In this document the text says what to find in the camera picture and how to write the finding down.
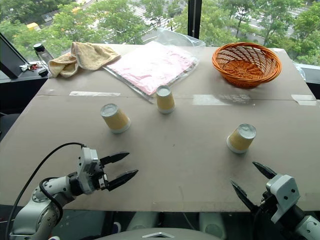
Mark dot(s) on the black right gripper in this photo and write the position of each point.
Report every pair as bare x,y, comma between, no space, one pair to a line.
265,203

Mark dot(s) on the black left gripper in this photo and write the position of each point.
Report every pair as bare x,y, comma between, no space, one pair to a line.
102,180

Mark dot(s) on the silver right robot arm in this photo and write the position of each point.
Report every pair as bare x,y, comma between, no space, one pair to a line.
308,225

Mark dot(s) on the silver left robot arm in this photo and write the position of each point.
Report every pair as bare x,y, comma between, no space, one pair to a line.
42,205

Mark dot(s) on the yellow paper cup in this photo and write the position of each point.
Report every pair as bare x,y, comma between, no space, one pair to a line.
165,101
240,140
115,120

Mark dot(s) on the white rounded shape under table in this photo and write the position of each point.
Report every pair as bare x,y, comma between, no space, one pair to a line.
212,225
143,222

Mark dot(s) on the clear tape strip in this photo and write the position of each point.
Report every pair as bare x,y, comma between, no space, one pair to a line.
95,94

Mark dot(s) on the silver robot torso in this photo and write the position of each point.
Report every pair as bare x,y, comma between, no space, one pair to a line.
160,235

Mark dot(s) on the white tape strip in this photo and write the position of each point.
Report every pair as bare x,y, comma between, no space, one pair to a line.
303,99

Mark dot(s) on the pink cloth in plastic bag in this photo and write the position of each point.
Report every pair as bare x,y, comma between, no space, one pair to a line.
152,68

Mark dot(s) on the beige towel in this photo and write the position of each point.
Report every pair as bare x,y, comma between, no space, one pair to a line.
85,57

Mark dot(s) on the orange woven basket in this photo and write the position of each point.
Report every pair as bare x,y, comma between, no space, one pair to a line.
246,66

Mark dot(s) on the small black object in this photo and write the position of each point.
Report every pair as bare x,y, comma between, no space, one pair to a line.
43,72

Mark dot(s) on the dark side ledge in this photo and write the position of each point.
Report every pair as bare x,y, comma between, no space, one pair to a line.
17,85

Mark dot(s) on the small bunch of keys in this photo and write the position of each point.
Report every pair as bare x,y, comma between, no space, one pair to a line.
30,67

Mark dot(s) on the clear water bottle black lid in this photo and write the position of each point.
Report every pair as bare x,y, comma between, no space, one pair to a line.
43,53

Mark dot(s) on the clear crumpled plastic bag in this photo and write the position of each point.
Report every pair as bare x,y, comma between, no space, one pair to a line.
185,38

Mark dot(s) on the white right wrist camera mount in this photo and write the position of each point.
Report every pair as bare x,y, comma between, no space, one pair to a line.
283,195

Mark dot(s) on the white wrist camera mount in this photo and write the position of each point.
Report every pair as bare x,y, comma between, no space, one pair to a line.
87,172
283,195

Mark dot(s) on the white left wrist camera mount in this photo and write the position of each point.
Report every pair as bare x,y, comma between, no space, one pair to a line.
87,172

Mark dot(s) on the black window frame post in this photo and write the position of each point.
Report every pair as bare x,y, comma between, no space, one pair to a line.
195,17

